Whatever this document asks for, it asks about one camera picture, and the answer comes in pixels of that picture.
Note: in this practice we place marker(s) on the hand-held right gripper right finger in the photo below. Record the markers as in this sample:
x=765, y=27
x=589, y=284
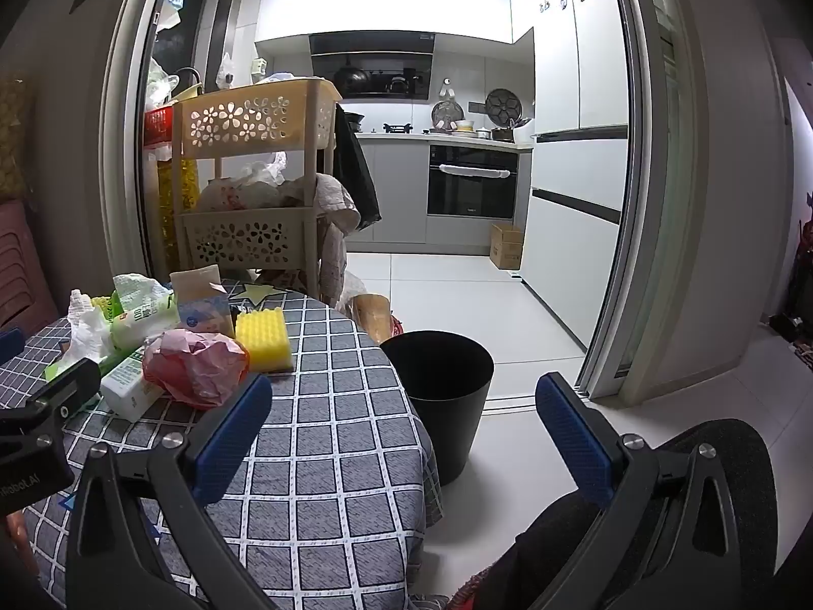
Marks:
x=571, y=438

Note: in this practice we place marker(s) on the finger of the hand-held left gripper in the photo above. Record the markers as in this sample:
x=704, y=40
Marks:
x=73, y=387
x=11, y=346

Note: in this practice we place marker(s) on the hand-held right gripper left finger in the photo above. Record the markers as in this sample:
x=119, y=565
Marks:
x=235, y=438

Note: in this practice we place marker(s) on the person's left hand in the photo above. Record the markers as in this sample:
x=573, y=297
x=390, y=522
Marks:
x=16, y=540

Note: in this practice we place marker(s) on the white and blue packet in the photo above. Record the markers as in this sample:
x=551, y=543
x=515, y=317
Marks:
x=130, y=387

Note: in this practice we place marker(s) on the white crumpled tissue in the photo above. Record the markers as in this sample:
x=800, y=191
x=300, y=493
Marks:
x=86, y=330

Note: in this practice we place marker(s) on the pink plastic stool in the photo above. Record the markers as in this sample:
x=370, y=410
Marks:
x=22, y=267

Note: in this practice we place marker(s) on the white green wipes packet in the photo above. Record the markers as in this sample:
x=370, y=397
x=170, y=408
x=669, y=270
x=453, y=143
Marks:
x=143, y=321

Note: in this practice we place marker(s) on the yellow wavy sponge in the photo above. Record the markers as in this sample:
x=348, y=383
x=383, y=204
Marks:
x=263, y=340

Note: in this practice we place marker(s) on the black trash bin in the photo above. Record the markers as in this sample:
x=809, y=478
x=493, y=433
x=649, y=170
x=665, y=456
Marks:
x=444, y=419

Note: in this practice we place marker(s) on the kraft paper packet blue label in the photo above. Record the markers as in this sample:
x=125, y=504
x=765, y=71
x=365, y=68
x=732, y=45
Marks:
x=197, y=286

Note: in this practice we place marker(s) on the brown paper bag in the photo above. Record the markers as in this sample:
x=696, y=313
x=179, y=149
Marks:
x=371, y=318

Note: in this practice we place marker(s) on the yellow patterned bag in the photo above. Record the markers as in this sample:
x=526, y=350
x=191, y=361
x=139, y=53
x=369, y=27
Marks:
x=174, y=216

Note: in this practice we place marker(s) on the cardboard box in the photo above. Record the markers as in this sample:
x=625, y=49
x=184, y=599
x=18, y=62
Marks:
x=506, y=246

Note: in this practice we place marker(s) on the white fridge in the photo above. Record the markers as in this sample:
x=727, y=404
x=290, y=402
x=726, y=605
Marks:
x=571, y=235

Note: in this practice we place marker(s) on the white plastic bag red print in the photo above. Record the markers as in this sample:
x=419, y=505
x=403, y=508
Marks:
x=235, y=194

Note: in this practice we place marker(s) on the white patterned cloth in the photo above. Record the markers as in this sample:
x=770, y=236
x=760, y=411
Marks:
x=336, y=203

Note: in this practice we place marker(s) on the black built-in oven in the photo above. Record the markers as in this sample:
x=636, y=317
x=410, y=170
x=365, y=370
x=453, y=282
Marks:
x=470, y=194

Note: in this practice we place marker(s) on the red plastic basket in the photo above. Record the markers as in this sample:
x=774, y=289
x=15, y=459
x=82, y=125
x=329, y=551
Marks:
x=159, y=124

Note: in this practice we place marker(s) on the black hanging bag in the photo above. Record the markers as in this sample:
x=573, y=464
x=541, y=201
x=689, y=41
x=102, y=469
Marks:
x=355, y=171

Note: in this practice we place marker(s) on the beige plastic shelf rack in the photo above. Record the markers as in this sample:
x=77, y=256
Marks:
x=254, y=117

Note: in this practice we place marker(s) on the round flower mould pan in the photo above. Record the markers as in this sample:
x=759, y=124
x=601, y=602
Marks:
x=504, y=105

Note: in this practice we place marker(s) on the round dark pan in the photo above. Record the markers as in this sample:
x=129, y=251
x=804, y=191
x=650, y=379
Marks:
x=444, y=115

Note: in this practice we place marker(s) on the gas stove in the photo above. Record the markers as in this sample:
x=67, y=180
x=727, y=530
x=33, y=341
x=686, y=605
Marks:
x=397, y=128

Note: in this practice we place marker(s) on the black range hood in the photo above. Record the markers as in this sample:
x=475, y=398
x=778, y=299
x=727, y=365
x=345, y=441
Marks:
x=371, y=44

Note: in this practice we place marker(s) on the white sliding door frame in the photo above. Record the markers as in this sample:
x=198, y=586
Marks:
x=648, y=203
x=124, y=140

